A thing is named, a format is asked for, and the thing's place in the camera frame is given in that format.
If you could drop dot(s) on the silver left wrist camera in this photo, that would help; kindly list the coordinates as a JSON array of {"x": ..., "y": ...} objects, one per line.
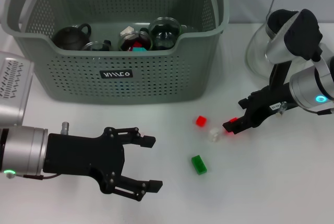
[{"x": 13, "y": 85}]

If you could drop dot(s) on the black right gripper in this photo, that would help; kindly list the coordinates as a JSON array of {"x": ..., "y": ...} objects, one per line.
[{"x": 266, "y": 104}]

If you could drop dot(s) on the dark brown clay teapot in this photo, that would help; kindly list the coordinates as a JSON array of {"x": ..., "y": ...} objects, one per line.
[{"x": 70, "y": 38}]

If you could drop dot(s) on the green rectangular brick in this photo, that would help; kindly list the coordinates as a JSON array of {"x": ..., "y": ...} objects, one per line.
[{"x": 199, "y": 164}]

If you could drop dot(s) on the bright red curved brick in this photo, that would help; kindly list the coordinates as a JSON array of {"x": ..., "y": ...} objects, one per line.
[{"x": 233, "y": 119}]

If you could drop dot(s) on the cyan brick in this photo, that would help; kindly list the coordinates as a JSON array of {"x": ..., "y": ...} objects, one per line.
[{"x": 139, "y": 49}]

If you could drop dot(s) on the dark red curved brick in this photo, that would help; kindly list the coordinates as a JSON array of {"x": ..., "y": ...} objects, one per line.
[{"x": 136, "y": 44}]

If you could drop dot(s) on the grey perforated storage basket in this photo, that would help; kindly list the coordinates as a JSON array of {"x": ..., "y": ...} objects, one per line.
[{"x": 156, "y": 77}]

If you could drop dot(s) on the small red square brick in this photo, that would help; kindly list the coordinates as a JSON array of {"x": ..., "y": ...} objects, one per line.
[{"x": 201, "y": 121}]

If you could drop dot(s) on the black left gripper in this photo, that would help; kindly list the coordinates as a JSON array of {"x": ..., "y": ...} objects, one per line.
[{"x": 78, "y": 156}]

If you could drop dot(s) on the white translucent brick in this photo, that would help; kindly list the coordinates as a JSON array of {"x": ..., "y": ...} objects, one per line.
[{"x": 214, "y": 134}]

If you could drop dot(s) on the small white brick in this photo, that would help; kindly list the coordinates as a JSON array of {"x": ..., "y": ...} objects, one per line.
[{"x": 127, "y": 32}]

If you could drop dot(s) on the glass teacup black sleeve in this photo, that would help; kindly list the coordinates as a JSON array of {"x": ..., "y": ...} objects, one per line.
[
  {"x": 99, "y": 46},
  {"x": 125, "y": 41},
  {"x": 165, "y": 33}
]

